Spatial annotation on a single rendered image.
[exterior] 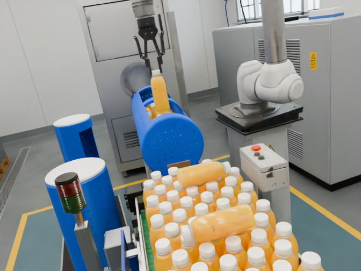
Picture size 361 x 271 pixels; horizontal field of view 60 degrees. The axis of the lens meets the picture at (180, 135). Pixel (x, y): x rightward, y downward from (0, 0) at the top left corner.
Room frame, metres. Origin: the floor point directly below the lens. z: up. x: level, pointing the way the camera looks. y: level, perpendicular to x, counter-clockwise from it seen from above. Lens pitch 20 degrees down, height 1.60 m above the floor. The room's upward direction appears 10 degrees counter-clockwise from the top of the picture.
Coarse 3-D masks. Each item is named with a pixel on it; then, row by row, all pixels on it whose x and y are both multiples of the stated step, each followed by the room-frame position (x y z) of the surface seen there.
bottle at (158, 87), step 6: (156, 78) 1.37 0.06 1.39; (162, 78) 1.38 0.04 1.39; (156, 84) 1.36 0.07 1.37; (162, 84) 1.37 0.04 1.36; (156, 90) 1.36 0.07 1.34; (162, 90) 1.36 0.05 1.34; (156, 96) 1.36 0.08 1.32; (162, 96) 1.36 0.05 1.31; (156, 102) 1.37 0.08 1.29; (162, 102) 1.36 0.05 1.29; (168, 102) 1.38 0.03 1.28; (156, 108) 1.37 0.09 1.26; (162, 108) 1.36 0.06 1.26; (168, 108) 1.37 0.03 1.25
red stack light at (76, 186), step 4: (76, 180) 0.78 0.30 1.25; (56, 184) 0.77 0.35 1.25; (64, 184) 0.76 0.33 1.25; (68, 184) 0.76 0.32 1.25; (72, 184) 0.76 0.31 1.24; (76, 184) 0.77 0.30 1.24; (80, 184) 0.79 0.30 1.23; (56, 188) 0.77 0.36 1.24; (60, 188) 0.76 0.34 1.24; (64, 188) 0.75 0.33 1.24; (68, 188) 0.76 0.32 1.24; (72, 188) 0.76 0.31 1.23; (76, 188) 0.77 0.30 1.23; (80, 188) 0.78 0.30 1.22; (60, 192) 0.76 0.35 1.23; (64, 192) 0.75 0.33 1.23; (68, 192) 0.76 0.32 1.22; (72, 192) 0.76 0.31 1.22; (76, 192) 0.77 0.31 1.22; (60, 196) 0.76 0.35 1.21; (64, 196) 0.75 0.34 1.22; (68, 196) 0.75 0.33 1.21; (72, 196) 0.76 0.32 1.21
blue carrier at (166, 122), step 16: (144, 96) 2.14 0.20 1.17; (144, 112) 1.55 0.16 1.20; (176, 112) 1.95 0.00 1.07; (144, 128) 1.35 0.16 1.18; (160, 128) 1.29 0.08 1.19; (176, 128) 1.29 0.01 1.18; (192, 128) 1.30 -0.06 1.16; (144, 144) 1.27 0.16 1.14; (160, 144) 1.28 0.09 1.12; (176, 144) 1.29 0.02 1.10; (192, 144) 1.30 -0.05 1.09; (160, 160) 1.28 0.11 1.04; (176, 160) 1.29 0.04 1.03; (192, 160) 1.30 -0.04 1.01
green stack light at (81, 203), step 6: (60, 198) 0.76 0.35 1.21; (66, 198) 0.75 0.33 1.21; (72, 198) 0.76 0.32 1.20; (78, 198) 0.77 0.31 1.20; (84, 198) 0.79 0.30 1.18; (66, 204) 0.76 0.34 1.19; (72, 204) 0.75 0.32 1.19; (78, 204) 0.76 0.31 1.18; (84, 204) 0.78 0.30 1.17; (66, 210) 0.76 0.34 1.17; (72, 210) 0.75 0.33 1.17; (78, 210) 0.76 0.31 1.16
